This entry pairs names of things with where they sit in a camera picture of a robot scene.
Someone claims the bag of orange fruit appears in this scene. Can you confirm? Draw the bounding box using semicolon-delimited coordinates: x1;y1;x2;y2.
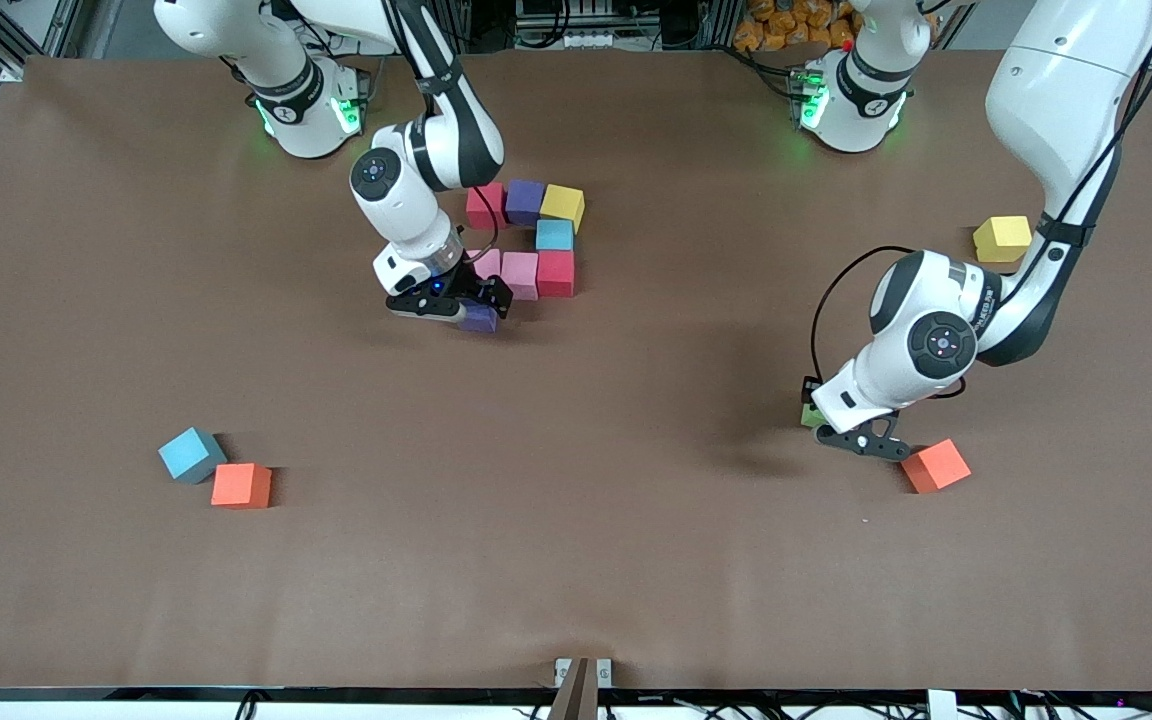
733;0;862;53

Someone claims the yellow foam cube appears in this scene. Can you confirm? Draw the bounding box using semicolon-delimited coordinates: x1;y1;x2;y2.
972;215;1035;264
539;184;587;235

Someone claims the black table edge strip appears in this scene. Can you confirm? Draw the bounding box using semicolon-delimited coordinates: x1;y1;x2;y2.
0;685;1152;704

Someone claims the white power strip with plugs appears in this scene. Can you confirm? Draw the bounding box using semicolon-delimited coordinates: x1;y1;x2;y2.
321;0;439;57

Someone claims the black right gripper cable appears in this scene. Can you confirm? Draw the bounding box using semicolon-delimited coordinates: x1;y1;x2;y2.
474;186;502;263

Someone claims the brown table cover sheet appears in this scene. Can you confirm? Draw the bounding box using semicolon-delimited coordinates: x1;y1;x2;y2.
0;50;1152;691

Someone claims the grey bracket with brown post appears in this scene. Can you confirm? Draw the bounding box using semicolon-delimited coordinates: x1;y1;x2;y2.
553;656;614;720

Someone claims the orange foam cube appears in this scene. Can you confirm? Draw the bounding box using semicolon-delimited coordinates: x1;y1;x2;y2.
210;462;274;510
901;438;973;495

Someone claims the red foam cube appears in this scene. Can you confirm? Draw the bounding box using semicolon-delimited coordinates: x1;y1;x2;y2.
536;250;577;299
465;181;508;232

